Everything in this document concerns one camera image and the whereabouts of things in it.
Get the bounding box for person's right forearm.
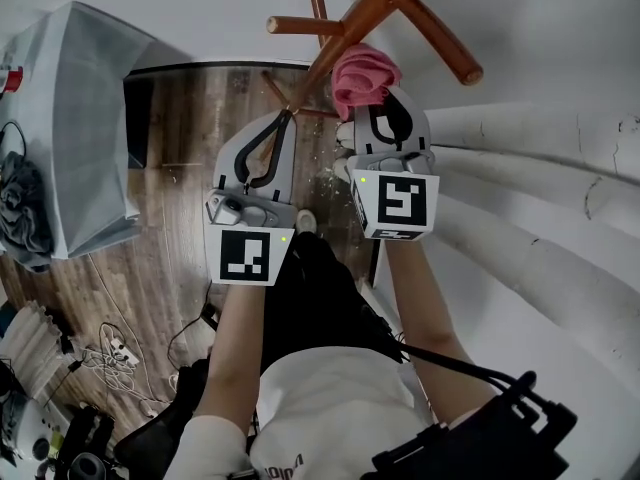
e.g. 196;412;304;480
382;237;502;414

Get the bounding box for pink cloth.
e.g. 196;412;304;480
330;42;403;122

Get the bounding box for thin black cable on table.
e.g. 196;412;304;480
0;119;27;155

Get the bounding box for black camera equipment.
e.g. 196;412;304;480
29;401;117;480

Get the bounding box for white ribbed fabric bundle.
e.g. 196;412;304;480
0;300;65;400

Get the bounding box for black floor cable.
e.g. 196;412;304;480
166;267;222;370

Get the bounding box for tangle of white cables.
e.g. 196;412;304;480
64;320;167;419

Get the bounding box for thick black cable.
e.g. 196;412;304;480
397;342;529;389

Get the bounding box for table with pale blue cover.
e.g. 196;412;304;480
0;0;195;260

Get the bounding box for person's black trousers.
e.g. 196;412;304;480
258;230;404;374

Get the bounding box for person's left forearm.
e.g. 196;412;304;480
196;281;267;423

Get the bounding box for white power strip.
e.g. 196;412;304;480
106;339;140;365

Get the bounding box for brown wooden coat rack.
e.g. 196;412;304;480
259;0;485;119

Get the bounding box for black recorder box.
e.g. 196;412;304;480
371;370;580;480

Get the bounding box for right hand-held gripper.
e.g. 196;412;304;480
345;86;442;242

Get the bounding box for red-capped clear bottle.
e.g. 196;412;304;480
0;65;25;95

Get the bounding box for grey gripper-mounted fisheye camera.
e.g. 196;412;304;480
211;192;247;226

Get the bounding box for person's white shirt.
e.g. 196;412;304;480
173;345;437;480

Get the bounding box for grey crumpled garment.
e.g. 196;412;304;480
0;150;55;273

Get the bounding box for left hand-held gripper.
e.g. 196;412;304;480
203;109;299;288

